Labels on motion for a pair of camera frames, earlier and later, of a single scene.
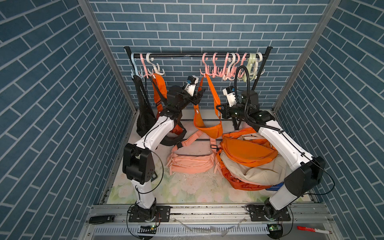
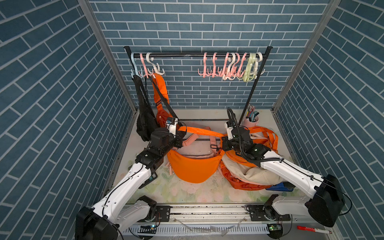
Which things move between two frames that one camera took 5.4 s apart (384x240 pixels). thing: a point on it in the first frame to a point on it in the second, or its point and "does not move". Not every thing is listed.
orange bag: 215,131 to 196,170
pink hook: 241,74 does not move
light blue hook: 137,74 does not move
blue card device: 275,187 does not move
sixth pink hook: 207,70 does not move
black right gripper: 225,113 to 225,141
